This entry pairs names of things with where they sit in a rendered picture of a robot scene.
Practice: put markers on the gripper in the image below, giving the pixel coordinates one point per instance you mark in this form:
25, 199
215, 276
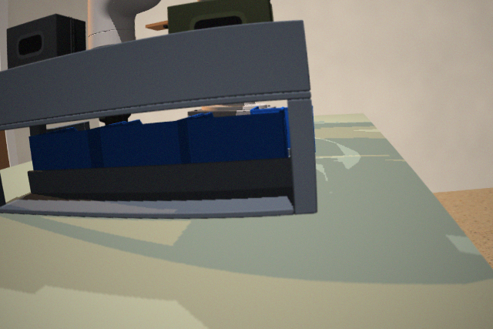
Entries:
112, 119

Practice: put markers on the grey metal shelf frame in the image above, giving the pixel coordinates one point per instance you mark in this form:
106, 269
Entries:
256, 62

